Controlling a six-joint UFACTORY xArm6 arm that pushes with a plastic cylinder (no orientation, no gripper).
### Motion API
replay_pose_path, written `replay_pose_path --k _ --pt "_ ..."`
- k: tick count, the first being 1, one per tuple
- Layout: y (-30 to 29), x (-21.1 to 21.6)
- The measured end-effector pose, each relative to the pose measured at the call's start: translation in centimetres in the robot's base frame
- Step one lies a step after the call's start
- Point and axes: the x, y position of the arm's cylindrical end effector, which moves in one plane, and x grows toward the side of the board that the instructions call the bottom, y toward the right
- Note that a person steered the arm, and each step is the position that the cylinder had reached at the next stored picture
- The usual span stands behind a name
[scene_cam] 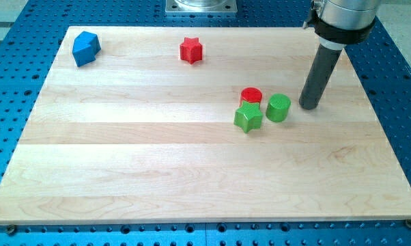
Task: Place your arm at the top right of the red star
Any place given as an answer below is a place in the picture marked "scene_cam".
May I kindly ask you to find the green cylinder block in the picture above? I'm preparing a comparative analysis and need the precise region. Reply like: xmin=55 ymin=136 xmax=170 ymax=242
xmin=266 ymin=94 xmax=291 ymax=122

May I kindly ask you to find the red cylinder block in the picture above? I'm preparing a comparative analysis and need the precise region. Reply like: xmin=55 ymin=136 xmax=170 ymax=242
xmin=239 ymin=87 xmax=263 ymax=106

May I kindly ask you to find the light wooden board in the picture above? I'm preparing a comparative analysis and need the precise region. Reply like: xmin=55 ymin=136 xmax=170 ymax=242
xmin=0 ymin=26 xmax=411 ymax=225

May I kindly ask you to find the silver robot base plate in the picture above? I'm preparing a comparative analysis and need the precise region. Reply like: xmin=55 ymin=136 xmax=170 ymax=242
xmin=165 ymin=0 xmax=238 ymax=14

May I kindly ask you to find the red star block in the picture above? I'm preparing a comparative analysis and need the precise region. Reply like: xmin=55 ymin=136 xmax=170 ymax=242
xmin=180 ymin=37 xmax=203 ymax=64

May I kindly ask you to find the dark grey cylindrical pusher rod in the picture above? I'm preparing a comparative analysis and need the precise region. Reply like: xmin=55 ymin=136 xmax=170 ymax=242
xmin=299 ymin=44 xmax=341 ymax=110

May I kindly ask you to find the blue angled block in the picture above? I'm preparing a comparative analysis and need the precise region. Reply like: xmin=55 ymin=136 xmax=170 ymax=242
xmin=72 ymin=31 xmax=101 ymax=67

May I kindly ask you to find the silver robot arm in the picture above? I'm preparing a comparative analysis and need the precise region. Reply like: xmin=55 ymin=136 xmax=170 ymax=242
xmin=302 ymin=0 xmax=381 ymax=51

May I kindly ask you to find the blue perforated metal table plate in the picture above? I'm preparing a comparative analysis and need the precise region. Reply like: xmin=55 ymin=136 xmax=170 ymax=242
xmin=0 ymin=0 xmax=411 ymax=245

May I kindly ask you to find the green star block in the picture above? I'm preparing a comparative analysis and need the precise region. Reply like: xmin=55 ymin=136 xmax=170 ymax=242
xmin=233 ymin=100 xmax=263 ymax=133

